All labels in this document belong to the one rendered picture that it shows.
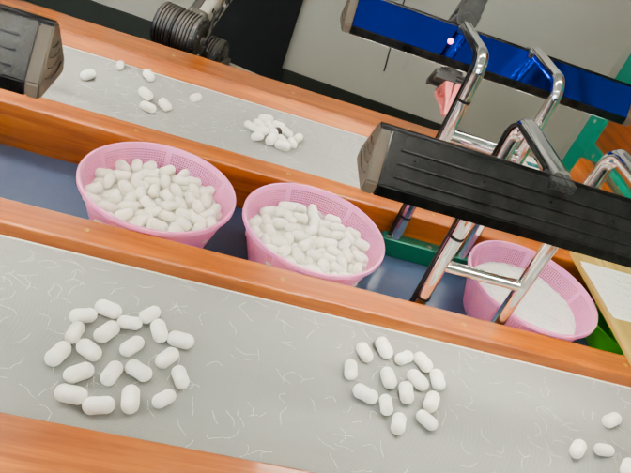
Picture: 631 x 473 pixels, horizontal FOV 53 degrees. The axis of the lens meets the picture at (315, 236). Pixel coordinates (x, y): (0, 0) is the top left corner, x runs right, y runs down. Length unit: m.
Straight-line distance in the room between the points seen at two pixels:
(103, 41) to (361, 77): 2.16
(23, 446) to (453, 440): 0.54
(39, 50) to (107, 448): 0.42
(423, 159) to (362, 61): 2.82
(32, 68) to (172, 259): 0.38
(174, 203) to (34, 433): 0.51
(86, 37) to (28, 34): 0.89
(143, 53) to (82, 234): 0.70
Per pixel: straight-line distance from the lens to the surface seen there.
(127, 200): 1.11
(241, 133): 1.40
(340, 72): 3.55
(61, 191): 1.21
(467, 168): 0.74
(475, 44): 1.18
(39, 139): 1.29
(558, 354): 1.16
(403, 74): 3.55
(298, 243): 1.12
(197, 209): 1.12
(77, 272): 0.95
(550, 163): 0.81
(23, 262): 0.96
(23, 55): 0.71
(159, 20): 1.82
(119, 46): 1.59
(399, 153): 0.71
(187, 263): 0.96
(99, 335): 0.85
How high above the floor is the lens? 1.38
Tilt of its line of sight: 34 degrees down
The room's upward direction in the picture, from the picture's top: 22 degrees clockwise
